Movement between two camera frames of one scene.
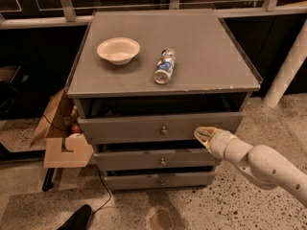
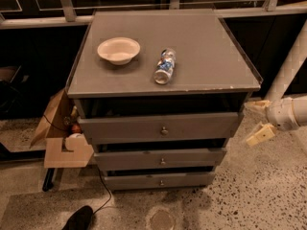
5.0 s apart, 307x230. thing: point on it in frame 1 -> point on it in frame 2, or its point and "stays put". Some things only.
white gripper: (220, 143) -> (278, 114)
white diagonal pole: (289, 69) stays put
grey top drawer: (153, 126) stays put
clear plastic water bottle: (165, 66) stays put
